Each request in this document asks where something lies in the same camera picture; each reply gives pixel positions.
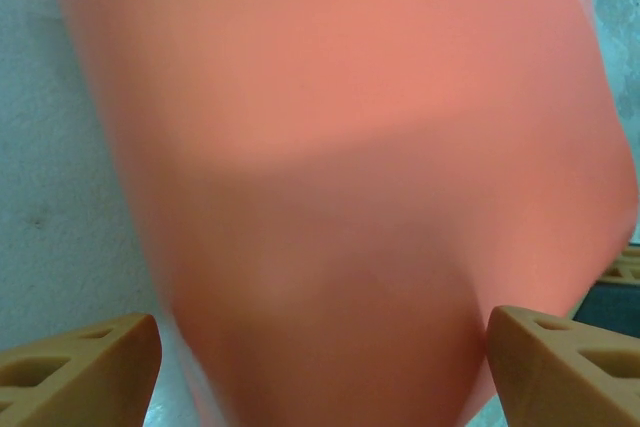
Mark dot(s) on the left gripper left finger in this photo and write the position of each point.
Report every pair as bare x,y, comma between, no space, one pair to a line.
75,377

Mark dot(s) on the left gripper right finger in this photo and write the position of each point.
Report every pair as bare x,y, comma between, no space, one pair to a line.
565,377

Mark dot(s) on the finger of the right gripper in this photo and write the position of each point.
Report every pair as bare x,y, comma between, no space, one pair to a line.
625,267

